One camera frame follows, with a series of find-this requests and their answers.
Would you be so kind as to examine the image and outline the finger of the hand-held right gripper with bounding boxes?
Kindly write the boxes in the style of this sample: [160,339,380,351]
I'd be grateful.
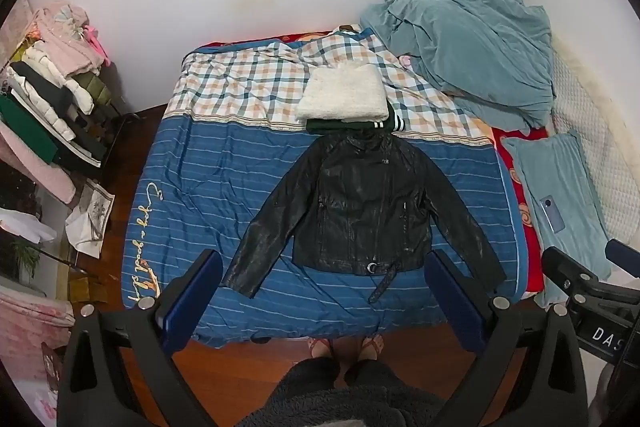
[537,246,603,309]
[605,238,640,279]

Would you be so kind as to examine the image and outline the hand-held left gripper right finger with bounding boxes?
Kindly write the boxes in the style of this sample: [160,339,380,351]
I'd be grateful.
[422,249,588,427]

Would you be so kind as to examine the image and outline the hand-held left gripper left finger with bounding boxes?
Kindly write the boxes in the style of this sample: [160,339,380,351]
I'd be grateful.
[57,249,224,427]

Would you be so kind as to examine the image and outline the black leather jacket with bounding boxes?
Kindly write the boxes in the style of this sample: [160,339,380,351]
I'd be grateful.
[220,130,507,305]

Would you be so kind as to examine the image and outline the black clothes rack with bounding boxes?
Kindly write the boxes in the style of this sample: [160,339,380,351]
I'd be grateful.
[75,104,146,178]

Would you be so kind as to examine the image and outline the row of hanging clothes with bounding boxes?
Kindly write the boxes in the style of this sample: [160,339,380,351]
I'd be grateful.
[0,0,118,202]

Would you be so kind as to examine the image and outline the grey-blue smartphone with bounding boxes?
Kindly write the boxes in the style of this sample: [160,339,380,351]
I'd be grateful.
[539,196,567,234]

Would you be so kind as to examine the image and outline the person's right foot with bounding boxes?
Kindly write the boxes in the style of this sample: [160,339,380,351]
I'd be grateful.
[356,333,386,361]

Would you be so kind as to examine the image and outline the person's foot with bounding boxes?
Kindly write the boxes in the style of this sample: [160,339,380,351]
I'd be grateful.
[307,337,334,361]
[356,333,386,361]

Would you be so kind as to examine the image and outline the teal pillow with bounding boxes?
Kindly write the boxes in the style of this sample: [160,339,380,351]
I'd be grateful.
[500,130,613,308]

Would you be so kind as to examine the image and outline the olive cardboard box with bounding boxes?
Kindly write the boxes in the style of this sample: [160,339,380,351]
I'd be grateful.
[64,267,108,308]

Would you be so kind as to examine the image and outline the white printed cloth bag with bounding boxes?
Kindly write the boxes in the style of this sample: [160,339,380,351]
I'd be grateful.
[65,182,116,260]

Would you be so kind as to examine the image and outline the person's left foot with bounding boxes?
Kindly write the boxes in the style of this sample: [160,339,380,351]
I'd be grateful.
[307,337,334,361]

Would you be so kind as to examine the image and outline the blue striped checked quilt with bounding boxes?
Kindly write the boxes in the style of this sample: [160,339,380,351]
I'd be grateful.
[121,29,526,349]

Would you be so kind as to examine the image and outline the white textured blanket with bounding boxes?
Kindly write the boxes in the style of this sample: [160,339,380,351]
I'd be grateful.
[550,37,640,248]

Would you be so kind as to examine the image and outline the pink printed blanket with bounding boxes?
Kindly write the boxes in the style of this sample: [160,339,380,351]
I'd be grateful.
[0,287,76,427]

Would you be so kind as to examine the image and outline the green potted plant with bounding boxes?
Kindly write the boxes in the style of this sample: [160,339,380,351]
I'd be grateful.
[10,239,42,282]

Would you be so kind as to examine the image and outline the white papers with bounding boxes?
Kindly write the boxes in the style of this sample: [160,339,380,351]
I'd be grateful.
[0,207,58,247]

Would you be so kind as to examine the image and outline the green folded garment white stripes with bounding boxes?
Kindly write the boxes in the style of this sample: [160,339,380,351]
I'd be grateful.
[305,104,407,136]

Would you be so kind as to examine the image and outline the white fleece folded garment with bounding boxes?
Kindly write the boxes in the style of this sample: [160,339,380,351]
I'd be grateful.
[296,61,390,124]

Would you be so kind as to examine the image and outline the teal blanket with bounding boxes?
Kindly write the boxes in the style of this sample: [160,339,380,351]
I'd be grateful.
[359,0,557,131]

